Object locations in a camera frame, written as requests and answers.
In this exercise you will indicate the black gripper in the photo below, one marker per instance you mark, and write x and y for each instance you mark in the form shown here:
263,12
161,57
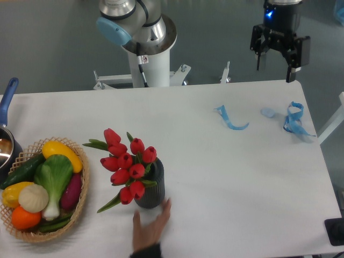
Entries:
281,20

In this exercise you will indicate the dark ribbed vase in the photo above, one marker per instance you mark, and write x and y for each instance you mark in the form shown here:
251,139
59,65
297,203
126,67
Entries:
154,195

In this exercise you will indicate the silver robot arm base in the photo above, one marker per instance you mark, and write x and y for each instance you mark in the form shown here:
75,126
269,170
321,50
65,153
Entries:
138,26

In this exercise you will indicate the dark sleeve forearm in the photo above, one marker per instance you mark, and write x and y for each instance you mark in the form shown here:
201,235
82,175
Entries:
153,251

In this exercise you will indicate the person's hand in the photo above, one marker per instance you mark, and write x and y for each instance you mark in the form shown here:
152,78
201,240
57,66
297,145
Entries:
145,236

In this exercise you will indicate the blue tangled ribbon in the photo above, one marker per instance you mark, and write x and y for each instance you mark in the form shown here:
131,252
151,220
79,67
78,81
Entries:
293,123

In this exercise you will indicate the blue ribbon strip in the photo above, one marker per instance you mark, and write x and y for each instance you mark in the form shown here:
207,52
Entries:
223,113

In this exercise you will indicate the black device at edge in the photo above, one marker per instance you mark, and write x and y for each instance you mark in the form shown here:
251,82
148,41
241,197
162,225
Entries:
334,228

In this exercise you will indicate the red tulip bouquet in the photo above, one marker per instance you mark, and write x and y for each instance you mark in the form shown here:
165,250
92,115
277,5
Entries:
130,166

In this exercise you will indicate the purple sweet potato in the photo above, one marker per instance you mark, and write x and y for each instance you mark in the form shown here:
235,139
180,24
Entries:
72,193

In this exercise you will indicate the green bok choy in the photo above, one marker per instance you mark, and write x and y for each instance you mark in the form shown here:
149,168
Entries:
54,175

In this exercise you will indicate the woven wicker basket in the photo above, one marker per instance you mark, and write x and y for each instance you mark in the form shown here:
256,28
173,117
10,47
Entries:
32,234

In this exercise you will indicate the green cucumber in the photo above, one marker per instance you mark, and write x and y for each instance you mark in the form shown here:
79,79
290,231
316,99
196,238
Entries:
25,172

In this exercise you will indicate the cream garlic bulb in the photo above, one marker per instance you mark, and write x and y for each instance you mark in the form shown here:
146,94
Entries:
33,198

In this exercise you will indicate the green bean pods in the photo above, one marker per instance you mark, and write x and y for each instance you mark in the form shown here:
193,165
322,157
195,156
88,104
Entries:
56,224

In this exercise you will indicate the yellow bell pepper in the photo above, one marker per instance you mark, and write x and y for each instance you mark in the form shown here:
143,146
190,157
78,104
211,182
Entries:
10,194

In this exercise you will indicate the orange fruit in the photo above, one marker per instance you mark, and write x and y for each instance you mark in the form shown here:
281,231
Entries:
22,219

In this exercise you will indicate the white frame at right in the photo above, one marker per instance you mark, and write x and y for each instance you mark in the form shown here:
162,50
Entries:
335,120

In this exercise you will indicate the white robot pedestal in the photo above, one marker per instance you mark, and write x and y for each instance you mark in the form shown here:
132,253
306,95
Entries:
146,71

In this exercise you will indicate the blue handled saucepan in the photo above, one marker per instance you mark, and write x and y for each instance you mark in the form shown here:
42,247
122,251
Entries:
10,148

